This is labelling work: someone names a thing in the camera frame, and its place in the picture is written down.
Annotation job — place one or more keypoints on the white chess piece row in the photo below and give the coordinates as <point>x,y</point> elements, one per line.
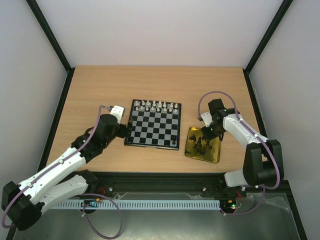
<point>155,106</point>

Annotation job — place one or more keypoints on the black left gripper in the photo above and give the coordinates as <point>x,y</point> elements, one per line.
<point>123,133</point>

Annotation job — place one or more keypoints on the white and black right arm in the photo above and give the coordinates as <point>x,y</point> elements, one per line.
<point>263,159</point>

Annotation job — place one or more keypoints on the slotted grey cable duct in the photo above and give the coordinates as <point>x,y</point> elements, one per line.
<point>77,204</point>

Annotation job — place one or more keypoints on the gold rectangular tray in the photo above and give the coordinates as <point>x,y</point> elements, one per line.
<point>212,156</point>

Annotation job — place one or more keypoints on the black and grey chessboard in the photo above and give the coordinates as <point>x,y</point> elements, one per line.
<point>154,129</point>

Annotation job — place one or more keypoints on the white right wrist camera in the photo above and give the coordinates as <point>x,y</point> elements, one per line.
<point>206,118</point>

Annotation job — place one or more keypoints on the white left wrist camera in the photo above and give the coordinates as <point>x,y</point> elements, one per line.
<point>117,111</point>

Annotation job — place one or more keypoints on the black chess pieces in tray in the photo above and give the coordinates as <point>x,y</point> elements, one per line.
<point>200,146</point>

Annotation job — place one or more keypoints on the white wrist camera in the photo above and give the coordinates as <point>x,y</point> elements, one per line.
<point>206,118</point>
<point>117,111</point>

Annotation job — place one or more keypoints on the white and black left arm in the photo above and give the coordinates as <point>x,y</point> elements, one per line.
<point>26,202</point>

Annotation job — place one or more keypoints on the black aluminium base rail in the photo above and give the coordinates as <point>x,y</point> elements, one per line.
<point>208,185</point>

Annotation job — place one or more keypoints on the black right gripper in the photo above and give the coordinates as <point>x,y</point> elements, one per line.
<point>210,132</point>

